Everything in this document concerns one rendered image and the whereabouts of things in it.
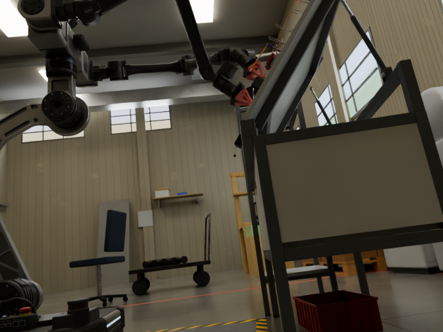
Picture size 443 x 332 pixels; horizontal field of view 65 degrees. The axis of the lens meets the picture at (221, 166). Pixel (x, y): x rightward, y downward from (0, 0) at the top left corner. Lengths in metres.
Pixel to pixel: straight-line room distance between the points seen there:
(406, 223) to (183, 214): 10.14
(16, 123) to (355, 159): 1.48
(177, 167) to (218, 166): 1.34
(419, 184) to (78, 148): 11.55
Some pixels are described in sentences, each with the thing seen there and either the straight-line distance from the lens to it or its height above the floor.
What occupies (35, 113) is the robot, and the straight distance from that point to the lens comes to 1.86.
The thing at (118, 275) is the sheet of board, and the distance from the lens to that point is 10.58.
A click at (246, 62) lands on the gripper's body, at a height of 1.22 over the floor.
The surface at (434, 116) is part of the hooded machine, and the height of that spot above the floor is 1.25.
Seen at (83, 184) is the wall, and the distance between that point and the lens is 11.94.
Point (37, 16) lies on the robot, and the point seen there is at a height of 1.39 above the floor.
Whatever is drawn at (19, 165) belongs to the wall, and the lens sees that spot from 12.87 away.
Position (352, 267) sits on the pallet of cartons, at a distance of 4.53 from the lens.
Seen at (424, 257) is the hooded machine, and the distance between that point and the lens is 3.85.
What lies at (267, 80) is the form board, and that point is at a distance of 1.33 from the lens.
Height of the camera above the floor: 0.40
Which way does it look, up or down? 14 degrees up
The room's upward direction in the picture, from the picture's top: 7 degrees counter-clockwise
